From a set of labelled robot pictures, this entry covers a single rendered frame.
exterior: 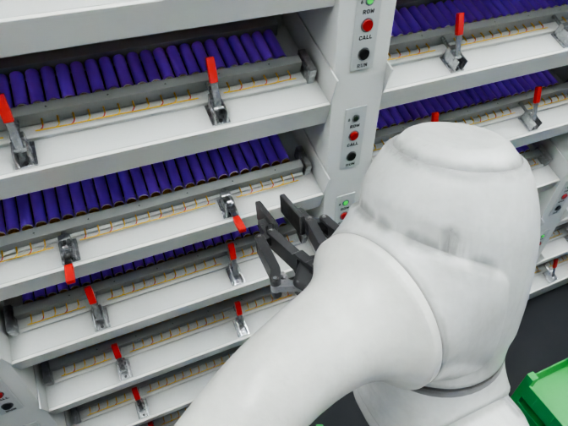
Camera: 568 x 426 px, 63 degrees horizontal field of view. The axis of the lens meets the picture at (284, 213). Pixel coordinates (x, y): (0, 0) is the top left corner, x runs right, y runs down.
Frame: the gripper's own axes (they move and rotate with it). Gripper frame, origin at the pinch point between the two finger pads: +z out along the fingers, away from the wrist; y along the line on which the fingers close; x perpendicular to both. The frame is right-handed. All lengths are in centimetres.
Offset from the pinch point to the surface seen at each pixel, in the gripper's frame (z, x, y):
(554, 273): 33, -81, 116
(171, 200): 19.3, -3.7, -12.3
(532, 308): 33, -95, 109
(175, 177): 23.4, -1.7, -10.3
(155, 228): 17.8, -7.3, -15.9
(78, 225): 19.3, -3.7, -27.3
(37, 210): 23.6, -1.6, -32.8
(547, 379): -4, -70, 67
